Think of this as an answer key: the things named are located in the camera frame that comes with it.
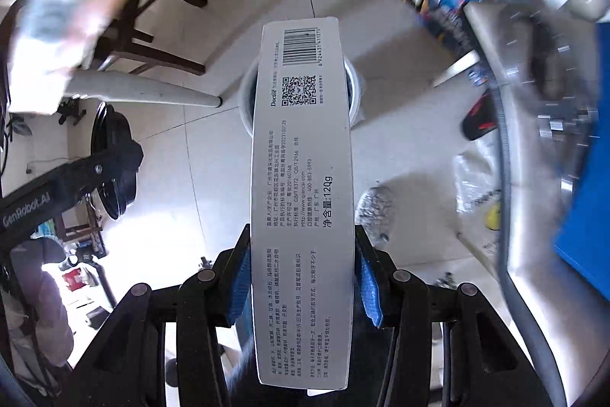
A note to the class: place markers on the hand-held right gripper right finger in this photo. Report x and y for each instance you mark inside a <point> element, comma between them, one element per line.
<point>370,292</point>

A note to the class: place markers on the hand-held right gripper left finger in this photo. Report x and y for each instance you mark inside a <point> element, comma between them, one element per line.
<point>239,288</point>

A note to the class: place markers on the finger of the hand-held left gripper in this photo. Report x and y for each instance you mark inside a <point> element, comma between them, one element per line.
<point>52,197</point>

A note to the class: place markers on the white toothpaste box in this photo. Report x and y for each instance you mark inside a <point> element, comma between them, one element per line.
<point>305,197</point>

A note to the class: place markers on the white round trash bin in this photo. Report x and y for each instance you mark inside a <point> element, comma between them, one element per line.
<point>244,106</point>

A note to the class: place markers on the silver blister pack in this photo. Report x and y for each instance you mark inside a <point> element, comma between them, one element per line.
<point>548,121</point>

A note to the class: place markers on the small wooden stool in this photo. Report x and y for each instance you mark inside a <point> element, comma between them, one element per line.
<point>81,235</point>

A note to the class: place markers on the grey fluffy slipper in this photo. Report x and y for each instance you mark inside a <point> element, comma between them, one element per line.
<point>376,211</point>

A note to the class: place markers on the small black stand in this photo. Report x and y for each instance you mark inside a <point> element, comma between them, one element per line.
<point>71,111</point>

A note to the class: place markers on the thick white table leg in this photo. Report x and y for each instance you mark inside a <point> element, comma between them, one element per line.
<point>143,88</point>

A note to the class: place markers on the small yellow object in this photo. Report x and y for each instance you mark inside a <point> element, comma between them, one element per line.
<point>493,216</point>

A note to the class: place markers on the clear plastic bag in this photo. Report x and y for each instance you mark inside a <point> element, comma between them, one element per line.
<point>472,183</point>

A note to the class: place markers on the white blue box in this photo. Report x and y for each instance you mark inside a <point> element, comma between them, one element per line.
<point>52,30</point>

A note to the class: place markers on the dark wooden chair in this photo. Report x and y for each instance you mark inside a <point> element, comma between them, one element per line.
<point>128,30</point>

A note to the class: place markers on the red black slipper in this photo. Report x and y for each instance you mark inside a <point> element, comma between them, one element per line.
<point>479,118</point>

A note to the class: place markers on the blue box on table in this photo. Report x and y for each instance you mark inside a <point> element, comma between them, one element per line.
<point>591,221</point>

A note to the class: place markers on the white rod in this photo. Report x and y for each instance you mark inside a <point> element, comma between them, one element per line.
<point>455,69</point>

